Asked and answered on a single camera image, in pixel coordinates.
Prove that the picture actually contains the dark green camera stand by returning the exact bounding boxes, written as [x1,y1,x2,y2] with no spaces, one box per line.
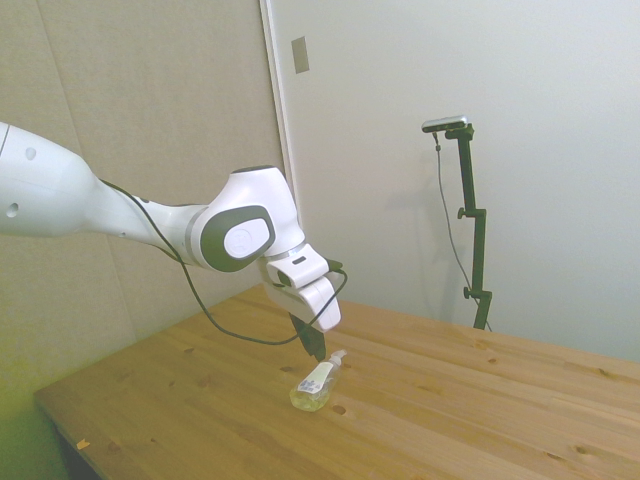
[443,124,494,331]

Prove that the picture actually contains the grey wall switch plate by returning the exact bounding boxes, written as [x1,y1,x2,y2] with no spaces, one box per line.
[291,35,310,76]

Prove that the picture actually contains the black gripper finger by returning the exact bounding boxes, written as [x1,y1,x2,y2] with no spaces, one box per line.
[302,323,327,362]
[288,312,312,353]

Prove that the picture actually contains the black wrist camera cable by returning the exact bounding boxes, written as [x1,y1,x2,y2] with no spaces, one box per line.
[99,178,350,347]

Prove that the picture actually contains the clear yellow-green sanitizer bottle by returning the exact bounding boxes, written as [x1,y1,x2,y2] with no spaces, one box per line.
[288,349,349,414]

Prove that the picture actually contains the grey camera on stand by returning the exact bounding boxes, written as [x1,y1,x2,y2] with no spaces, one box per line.
[421,114,472,134]

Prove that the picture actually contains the white vertical wall trim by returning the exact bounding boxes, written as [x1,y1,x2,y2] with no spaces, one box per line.
[258,0,302,224]

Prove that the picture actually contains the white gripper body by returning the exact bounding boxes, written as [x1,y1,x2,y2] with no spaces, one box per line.
[269,277,344,334]

